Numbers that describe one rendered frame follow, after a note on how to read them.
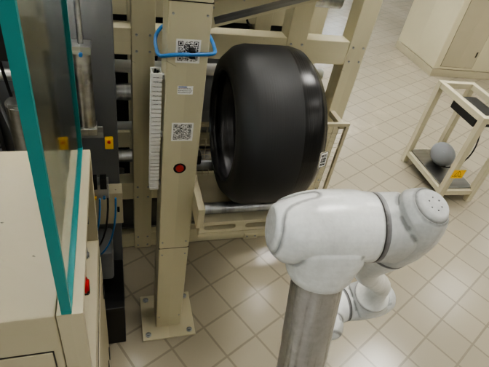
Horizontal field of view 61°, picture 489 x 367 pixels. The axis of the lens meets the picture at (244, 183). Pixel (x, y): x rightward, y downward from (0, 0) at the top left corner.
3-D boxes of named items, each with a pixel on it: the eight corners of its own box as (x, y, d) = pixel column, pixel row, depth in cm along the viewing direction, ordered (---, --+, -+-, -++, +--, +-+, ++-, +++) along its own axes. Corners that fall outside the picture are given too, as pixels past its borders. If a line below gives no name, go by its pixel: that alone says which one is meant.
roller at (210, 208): (200, 215, 164) (202, 212, 160) (199, 204, 166) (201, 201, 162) (283, 210, 174) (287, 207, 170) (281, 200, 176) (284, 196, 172)
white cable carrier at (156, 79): (149, 189, 159) (150, 73, 129) (148, 181, 163) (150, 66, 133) (161, 189, 160) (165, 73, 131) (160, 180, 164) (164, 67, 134)
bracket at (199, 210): (196, 229, 161) (198, 210, 155) (182, 165, 190) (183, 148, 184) (204, 228, 162) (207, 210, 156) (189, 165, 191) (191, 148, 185)
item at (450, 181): (434, 202, 343) (484, 119, 293) (400, 159, 388) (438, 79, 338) (470, 202, 352) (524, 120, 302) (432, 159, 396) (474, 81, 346)
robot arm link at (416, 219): (405, 217, 91) (346, 215, 88) (453, 171, 75) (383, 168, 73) (423, 275, 84) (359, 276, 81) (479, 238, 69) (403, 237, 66)
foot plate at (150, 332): (142, 341, 212) (142, 339, 210) (140, 297, 231) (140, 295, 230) (195, 334, 220) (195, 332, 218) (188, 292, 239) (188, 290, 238)
